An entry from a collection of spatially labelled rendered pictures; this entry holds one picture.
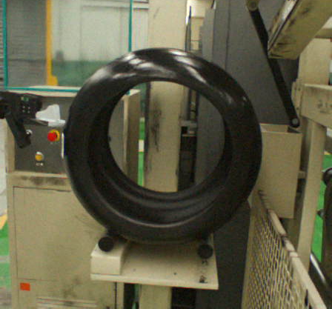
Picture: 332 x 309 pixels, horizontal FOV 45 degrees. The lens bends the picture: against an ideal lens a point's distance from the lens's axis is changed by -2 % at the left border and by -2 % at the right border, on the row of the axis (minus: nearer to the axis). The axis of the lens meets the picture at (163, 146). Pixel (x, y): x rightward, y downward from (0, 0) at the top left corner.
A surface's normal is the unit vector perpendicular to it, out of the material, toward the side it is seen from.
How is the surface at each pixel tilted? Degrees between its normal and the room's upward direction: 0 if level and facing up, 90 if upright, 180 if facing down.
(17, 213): 90
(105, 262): 90
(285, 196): 90
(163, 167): 90
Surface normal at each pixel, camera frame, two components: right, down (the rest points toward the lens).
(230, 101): 0.07, 0.08
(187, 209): -0.29, -0.66
